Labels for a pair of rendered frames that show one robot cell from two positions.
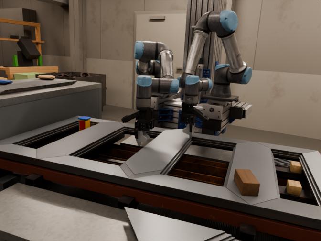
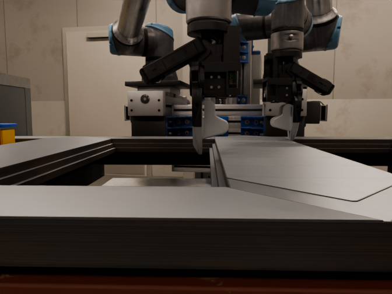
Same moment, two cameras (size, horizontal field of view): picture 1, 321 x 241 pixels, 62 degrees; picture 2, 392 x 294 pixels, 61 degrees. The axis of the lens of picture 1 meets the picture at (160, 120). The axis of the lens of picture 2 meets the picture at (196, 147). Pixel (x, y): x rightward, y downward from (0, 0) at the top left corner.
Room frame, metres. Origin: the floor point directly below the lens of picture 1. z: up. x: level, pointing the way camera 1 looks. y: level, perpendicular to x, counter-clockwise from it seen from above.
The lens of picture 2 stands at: (0.78, 0.28, 0.91)
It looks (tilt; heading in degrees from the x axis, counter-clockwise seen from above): 6 degrees down; 343
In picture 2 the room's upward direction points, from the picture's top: straight up
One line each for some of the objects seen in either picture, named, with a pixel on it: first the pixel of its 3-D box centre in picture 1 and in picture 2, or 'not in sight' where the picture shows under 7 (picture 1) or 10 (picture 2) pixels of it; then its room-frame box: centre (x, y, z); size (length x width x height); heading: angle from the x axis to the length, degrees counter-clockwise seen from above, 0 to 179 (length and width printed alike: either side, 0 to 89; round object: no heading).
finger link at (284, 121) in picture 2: (187, 131); (284, 123); (1.49, -0.16, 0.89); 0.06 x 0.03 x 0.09; 71
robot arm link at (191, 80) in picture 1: (192, 85); (287, 10); (1.51, -0.17, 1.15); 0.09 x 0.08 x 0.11; 135
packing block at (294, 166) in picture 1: (296, 167); not in sight; (1.27, -0.70, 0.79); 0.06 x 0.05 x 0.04; 161
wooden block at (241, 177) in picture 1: (246, 181); not in sight; (0.92, -0.33, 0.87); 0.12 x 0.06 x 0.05; 179
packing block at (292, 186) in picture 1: (293, 187); not in sight; (1.04, -0.58, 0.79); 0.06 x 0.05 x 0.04; 161
